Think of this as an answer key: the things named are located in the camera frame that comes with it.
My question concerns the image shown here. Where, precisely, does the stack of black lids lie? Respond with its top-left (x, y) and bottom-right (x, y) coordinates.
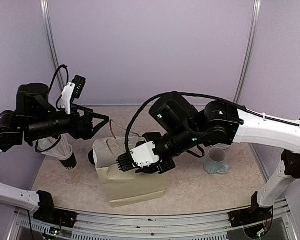
top-left (88, 150), bottom-right (96, 166)

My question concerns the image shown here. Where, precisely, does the beige paper bag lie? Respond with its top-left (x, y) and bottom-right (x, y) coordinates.
top-left (92, 119), bottom-right (169, 208)

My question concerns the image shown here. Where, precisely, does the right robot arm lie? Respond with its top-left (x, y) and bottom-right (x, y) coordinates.
top-left (117, 91), bottom-right (300, 222)

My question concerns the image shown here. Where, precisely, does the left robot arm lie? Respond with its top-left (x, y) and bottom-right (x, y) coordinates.
top-left (0, 75), bottom-right (110, 154)

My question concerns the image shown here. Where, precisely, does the bundle of white straws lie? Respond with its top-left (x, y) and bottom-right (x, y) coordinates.
top-left (38, 135), bottom-right (73, 161)

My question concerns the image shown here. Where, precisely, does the black cup holding straws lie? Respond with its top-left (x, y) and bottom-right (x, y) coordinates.
top-left (58, 146), bottom-right (77, 170)

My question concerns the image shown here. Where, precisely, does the light blue ceramic mug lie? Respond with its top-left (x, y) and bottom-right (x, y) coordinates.
top-left (204, 147), bottom-right (230, 175)

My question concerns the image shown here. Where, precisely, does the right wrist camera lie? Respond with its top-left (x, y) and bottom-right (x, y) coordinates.
top-left (116, 141), bottom-right (160, 172)

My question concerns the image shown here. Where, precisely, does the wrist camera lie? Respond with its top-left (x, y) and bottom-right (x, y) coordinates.
top-left (56, 75), bottom-right (86, 115)
top-left (116, 141), bottom-right (160, 172)

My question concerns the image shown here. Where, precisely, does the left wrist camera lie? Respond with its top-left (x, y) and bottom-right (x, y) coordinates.
top-left (56, 75), bottom-right (86, 115)

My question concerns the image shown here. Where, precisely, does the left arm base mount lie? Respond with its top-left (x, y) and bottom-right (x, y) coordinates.
top-left (33, 190), bottom-right (78, 229)

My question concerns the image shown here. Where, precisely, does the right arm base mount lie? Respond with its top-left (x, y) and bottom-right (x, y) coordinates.
top-left (228, 191), bottom-right (273, 228)

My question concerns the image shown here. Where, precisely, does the left aluminium corner post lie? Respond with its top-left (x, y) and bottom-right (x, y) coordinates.
top-left (39, 0), bottom-right (66, 86)

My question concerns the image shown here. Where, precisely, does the aluminium corner post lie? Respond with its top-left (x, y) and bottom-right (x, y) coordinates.
top-left (233, 0), bottom-right (262, 104)
top-left (39, 0), bottom-right (66, 86)

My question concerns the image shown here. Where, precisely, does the aluminium front rail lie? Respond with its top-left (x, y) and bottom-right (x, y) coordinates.
top-left (7, 207), bottom-right (298, 240)

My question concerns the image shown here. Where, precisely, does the right aluminium corner post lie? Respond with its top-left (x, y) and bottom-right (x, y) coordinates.
top-left (233, 0), bottom-right (262, 104)

